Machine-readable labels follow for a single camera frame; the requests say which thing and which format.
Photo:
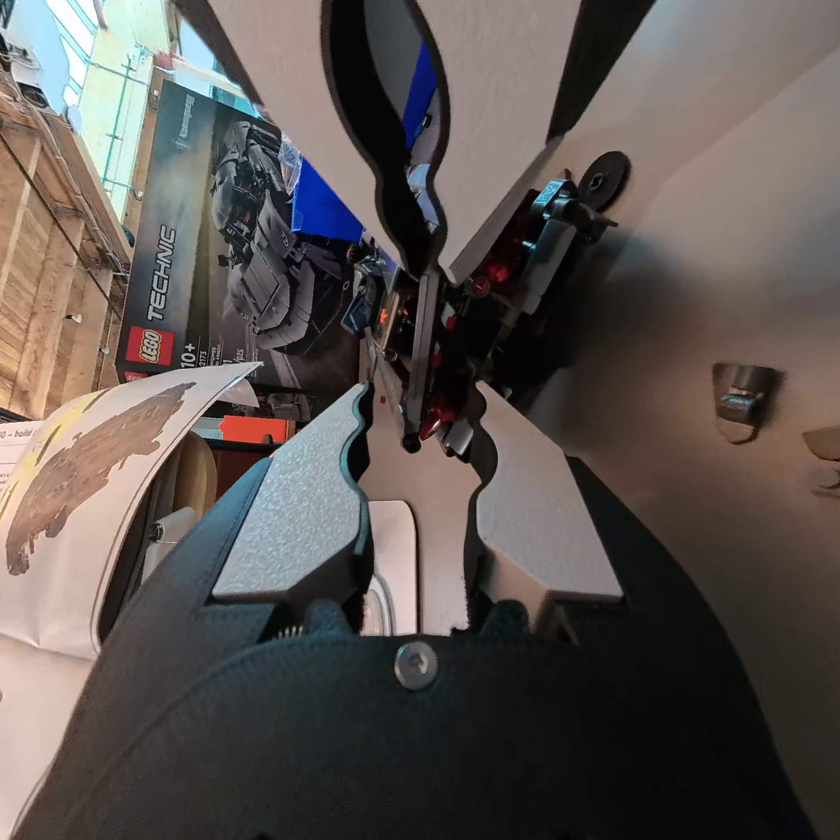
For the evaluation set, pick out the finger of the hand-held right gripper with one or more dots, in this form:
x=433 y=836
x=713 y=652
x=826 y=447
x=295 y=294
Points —
x=295 y=98
x=492 y=131

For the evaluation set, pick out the dark lego set box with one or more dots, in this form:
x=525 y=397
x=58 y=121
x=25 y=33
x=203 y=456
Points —
x=197 y=262

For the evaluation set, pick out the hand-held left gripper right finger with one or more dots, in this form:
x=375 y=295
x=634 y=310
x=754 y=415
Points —
x=544 y=525

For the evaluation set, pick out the grey lego car model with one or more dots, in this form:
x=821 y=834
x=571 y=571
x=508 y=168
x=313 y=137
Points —
x=499 y=315

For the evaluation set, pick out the small grey lego piece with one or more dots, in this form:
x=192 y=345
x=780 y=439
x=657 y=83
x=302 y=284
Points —
x=745 y=400

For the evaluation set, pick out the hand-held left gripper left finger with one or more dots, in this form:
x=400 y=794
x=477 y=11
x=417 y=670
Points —
x=289 y=525

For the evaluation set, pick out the small dark grey lego plate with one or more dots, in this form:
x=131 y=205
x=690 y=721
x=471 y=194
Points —
x=823 y=453

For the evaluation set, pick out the dark round lego disc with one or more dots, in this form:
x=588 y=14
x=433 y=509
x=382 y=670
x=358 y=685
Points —
x=602 y=180

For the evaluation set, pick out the white desk stand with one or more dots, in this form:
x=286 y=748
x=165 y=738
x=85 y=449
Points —
x=394 y=544

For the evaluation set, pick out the clear plastic bag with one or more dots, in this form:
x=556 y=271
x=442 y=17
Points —
x=289 y=164

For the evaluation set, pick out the blue plastic bin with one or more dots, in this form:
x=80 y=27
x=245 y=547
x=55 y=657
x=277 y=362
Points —
x=321 y=203

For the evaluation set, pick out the lego instruction booklet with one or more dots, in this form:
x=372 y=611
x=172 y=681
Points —
x=79 y=492

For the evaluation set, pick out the orange plastic part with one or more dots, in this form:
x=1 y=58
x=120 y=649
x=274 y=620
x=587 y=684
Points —
x=256 y=428

